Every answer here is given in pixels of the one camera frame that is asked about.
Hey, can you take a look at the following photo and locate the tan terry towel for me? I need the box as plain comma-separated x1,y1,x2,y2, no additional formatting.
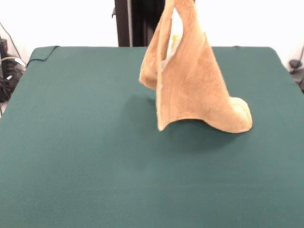
139,0,253,133

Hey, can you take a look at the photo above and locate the dark green table cloth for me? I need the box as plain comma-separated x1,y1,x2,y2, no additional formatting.
0,46,304,228

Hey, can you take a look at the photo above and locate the black pedestal column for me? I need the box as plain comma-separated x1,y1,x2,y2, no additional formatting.
114,0,167,48

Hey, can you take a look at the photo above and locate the heap of black cables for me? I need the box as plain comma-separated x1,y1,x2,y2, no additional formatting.
0,38,26,103

